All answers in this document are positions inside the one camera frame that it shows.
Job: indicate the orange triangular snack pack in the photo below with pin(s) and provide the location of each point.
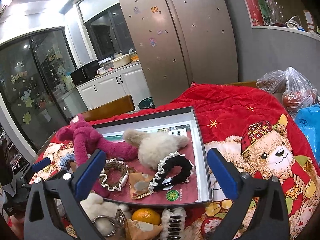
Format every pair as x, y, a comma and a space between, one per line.
139, 185

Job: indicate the white kitchen cabinet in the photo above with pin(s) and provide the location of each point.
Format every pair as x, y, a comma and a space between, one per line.
104, 88

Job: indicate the magenta plush bear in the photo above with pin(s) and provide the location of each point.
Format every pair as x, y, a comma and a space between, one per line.
86, 140

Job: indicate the blue plastic bag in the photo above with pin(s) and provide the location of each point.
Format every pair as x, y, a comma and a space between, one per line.
308, 120

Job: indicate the clear plastic bag of fruit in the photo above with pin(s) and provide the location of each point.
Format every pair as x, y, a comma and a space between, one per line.
296, 91

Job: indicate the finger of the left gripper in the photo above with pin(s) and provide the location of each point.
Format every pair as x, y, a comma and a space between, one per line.
40, 164

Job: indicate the black microwave oven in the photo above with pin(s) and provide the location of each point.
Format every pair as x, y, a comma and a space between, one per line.
85, 73

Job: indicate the red gift box on shelf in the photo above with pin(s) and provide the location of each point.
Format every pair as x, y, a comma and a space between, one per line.
255, 12

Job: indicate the cream plastic basin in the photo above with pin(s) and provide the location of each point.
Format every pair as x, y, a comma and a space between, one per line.
121, 61

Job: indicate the black white lace scrunchie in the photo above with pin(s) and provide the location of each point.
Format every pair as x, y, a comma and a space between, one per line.
174, 169

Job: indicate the gold snack pack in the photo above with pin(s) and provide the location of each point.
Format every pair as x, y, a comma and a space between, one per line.
136, 230

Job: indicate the black shallow gift box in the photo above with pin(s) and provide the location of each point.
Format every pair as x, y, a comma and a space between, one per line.
180, 121

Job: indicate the white plush rabbit keychain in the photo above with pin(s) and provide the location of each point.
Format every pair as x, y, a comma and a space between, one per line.
94, 205

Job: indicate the glass sliding door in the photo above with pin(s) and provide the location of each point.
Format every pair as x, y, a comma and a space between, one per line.
34, 71

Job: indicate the olive brown scrunchie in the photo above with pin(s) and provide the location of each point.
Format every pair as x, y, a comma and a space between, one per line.
114, 175

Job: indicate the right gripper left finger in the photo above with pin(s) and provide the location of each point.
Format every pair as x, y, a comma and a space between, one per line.
42, 220

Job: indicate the orange tangerine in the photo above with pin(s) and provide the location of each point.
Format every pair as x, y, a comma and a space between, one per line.
147, 215

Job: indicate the blue crochet scrunchie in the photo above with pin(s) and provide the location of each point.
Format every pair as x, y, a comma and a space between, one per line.
65, 160

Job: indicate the champagne double door refrigerator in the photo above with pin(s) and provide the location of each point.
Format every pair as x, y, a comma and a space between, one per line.
180, 42

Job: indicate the red teddy bear blanket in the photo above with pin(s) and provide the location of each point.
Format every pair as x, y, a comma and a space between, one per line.
251, 130

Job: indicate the white mug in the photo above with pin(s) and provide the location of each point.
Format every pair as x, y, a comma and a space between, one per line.
101, 70

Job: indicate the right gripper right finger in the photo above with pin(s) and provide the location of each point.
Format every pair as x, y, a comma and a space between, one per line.
270, 219

